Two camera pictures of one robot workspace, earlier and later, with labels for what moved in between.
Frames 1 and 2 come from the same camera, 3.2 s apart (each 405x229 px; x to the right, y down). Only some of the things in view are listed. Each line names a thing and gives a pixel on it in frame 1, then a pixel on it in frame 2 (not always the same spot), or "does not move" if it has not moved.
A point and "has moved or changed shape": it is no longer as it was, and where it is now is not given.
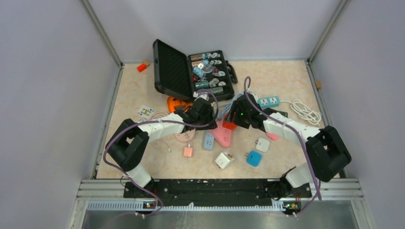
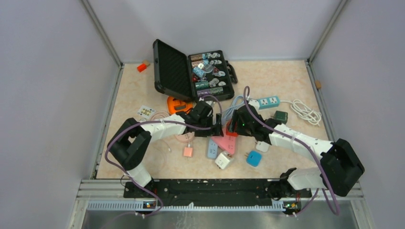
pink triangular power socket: x=223 y=135 has moved or changed shape
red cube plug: x=229 y=125 has moved or changed shape
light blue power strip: x=208 y=141 has moved or changed shape
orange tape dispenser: x=172 y=103 does not move
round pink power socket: x=186 y=136 does not move
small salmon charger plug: x=188 y=151 does not move
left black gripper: x=209 y=116 -> x=214 y=130
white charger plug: x=262 y=144 does not move
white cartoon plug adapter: x=224 y=160 does not move
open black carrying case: x=179 y=76 does not move
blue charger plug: x=253 y=158 does not move
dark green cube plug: x=284 y=114 does not move
